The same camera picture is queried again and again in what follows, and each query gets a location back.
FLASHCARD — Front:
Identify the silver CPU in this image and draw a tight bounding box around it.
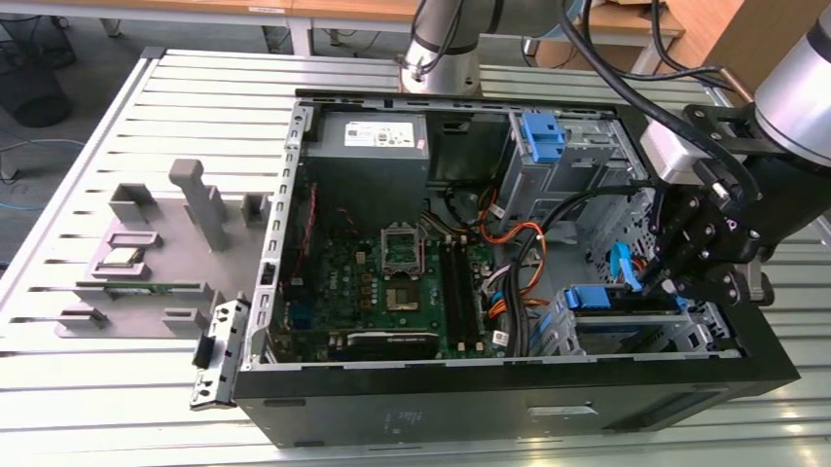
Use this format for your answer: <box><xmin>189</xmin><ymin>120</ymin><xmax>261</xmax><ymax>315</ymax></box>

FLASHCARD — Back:
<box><xmin>102</xmin><ymin>247</ymin><xmax>145</xmax><ymax>268</ymax></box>

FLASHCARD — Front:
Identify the black wrist mount bracket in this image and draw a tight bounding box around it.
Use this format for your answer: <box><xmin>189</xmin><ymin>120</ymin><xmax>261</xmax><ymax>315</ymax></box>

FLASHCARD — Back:
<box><xmin>680</xmin><ymin>103</ymin><xmax>780</xmax><ymax>157</ymax></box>

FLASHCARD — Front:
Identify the green motherboard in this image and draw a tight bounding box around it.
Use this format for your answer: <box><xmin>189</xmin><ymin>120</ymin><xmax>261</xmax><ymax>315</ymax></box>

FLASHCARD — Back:
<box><xmin>269</xmin><ymin>233</ymin><xmax>513</xmax><ymax>364</ymax></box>

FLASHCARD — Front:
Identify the black graphics card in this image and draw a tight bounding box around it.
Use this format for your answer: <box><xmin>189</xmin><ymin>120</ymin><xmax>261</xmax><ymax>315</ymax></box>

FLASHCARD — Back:
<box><xmin>326</xmin><ymin>330</ymin><xmax>440</xmax><ymax>361</ymax></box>

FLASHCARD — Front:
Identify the grey parts rack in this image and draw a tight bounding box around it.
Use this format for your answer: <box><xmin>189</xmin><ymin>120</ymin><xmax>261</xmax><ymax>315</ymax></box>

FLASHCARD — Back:
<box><xmin>54</xmin><ymin>158</ymin><xmax>273</xmax><ymax>344</ymax></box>

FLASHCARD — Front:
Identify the black round bin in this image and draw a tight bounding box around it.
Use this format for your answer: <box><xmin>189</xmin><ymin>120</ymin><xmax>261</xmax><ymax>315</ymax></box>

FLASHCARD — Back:
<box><xmin>9</xmin><ymin>67</ymin><xmax>73</xmax><ymax>128</ymax></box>

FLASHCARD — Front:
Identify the blue plastic drive carrier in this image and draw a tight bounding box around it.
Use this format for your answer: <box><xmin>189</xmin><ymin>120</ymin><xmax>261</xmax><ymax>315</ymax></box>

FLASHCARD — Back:
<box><xmin>521</xmin><ymin>112</ymin><xmax>565</xmax><ymax>166</ymax></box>

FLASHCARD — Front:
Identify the metal drive cage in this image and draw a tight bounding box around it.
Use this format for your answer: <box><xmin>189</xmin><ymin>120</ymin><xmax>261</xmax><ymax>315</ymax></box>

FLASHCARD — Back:
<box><xmin>498</xmin><ymin>110</ymin><xmax>651</xmax><ymax>230</ymax></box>

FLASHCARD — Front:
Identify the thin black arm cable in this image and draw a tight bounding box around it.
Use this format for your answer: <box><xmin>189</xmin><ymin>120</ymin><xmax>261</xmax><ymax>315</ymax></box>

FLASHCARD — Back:
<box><xmin>648</xmin><ymin>0</ymin><xmax>755</xmax><ymax>103</ymax></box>

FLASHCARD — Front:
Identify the yellow black wire bundle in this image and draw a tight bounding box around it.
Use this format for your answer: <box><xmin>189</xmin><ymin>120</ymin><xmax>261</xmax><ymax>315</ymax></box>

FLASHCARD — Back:
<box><xmin>418</xmin><ymin>208</ymin><xmax>478</xmax><ymax>237</ymax></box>

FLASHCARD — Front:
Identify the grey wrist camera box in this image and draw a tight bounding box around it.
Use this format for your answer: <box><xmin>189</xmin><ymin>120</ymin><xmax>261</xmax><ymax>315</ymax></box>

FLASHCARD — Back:
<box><xmin>639</xmin><ymin>121</ymin><xmax>715</xmax><ymax>186</ymax></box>

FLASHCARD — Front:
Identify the wooden cabinet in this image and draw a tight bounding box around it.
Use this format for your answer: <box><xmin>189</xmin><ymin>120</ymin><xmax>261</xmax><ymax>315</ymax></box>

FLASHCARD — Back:
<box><xmin>660</xmin><ymin>0</ymin><xmax>831</xmax><ymax>98</ymax></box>

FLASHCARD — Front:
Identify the blue data wire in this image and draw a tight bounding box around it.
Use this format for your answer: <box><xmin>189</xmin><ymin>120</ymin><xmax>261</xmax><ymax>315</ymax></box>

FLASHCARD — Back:
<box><xmin>608</xmin><ymin>241</ymin><xmax>651</xmax><ymax>294</ymax></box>

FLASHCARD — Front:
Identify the hard disk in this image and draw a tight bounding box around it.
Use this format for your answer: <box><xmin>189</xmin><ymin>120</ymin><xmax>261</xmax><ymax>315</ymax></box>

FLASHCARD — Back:
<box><xmin>561</xmin><ymin>285</ymin><xmax>689</xmax><ymax>340</ymax></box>

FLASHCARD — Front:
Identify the black cable bundle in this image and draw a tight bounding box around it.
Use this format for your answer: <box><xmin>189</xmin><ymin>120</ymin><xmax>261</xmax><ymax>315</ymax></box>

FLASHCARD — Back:
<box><xmin>505</xmin><ymin>182</ymin><xmax>651</xmax><ymax>359</ymax></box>

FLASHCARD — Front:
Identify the black RAM slot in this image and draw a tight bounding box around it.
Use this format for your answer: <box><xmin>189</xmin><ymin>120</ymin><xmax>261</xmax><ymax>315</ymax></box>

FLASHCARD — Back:
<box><xmin>440</xmin><ymin>234</ymin><xmax>464</xmax><ymax>352</ymax></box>

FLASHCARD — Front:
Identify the blue floor cable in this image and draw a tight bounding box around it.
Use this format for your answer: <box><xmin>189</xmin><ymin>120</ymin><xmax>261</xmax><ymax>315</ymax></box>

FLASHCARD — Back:
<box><xmin>0</xmin><ymin>138</ymin><xmax>85</xmax><ymax>211</ymax></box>

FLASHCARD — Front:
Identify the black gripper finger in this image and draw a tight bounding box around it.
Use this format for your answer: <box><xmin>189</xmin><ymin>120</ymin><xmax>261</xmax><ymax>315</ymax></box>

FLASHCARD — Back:
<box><xmin>639</xmin><ymin>187</ymin><xmax>732</xmax><ymax>296</ymax></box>
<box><xmin>660</xmin><ymin>260</ymin><xmax>748</xmax><ymax>306</ymax></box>

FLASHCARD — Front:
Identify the CPU socket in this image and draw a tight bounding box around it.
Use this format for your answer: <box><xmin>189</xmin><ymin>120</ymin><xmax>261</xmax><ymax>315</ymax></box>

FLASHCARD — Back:
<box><xmin>382</xmin><ymin>277</ymin><xmax>422</xmax><ymax>313</ymax></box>

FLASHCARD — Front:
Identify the metal disk bay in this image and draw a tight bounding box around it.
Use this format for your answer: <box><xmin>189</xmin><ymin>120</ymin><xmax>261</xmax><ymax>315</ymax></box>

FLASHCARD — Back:
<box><xmin>554</xmin><ymin>281</ymin><xmax>741</xmax><ymax>359</ymax></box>

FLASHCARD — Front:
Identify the orange wire bundle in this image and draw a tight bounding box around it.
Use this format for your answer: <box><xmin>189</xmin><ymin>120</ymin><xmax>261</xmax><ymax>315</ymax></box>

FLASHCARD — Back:
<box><xmin>476</xmin><ymin>187</ymin><xmax>552</xmax><ymax>322</ymax></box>

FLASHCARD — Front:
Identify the black PC case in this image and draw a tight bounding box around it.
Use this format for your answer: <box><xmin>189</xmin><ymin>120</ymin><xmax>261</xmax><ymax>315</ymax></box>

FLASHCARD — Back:
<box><xmin>229</xmin><ymin>87</ymin><xmax>801</xmax><ymax>449</ymax></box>

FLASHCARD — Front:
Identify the silver case rear bracket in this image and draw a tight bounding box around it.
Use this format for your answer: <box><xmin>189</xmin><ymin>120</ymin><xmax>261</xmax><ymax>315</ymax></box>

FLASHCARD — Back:
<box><xmin>188</xmin><ymin>294</ymin><xmax>253</xmax><ymax>413</ymax></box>

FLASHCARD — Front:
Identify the metal socket cover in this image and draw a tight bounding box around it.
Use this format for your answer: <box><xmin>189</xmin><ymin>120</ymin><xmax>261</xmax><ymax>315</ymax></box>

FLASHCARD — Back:
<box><xmin>377</xmin><ymin>222</ymin><xmax>430</xmax><ymax>277</ymax></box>

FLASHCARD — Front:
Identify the black mesh basket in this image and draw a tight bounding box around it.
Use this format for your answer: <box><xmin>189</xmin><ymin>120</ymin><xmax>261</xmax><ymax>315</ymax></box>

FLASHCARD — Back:
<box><xmin>0</xmin><ymin>13</ymin><xmax>77</xmax><ymax>69</ymax></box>

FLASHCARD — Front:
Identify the grey power supply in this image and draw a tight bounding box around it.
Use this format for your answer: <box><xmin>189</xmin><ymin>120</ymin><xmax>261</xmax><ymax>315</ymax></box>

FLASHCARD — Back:
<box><xmin>302</xmin><ymin>111</ymin><xmax>433</xmax><ymax>234</ymax></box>

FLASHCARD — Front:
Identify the green RAM stick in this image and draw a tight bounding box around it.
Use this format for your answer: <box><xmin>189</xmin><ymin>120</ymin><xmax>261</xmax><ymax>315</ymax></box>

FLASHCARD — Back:
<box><xmin>74</xmin><ymin>279</ymin><xmax>200</xmax><ymax>296</ymax></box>

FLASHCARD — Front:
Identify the wooden top desk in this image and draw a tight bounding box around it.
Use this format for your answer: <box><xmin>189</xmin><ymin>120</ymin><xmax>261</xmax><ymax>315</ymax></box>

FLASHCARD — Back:
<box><xmin>96</xmin><ymin>0</ymin><xmax>420</xmax><ymax>57</ymax></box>
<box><xmin>521</xmin><ymin>0</ymin><xmax>687</xmax><ymax>75</ymax></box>

